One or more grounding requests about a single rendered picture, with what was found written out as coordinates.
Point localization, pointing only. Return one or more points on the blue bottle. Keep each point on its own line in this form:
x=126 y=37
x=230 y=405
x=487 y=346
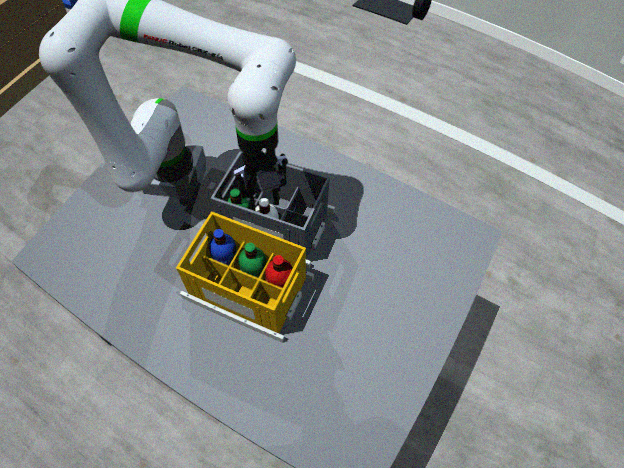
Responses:
x=222 y=247

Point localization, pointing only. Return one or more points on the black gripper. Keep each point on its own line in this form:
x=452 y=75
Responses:
x=259 y=163

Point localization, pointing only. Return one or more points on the yellow plastic crate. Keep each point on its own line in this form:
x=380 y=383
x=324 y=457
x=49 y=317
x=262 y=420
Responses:
x=237 y=282

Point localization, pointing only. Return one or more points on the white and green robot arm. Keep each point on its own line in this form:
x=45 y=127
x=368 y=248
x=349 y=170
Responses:
x=69 y=53

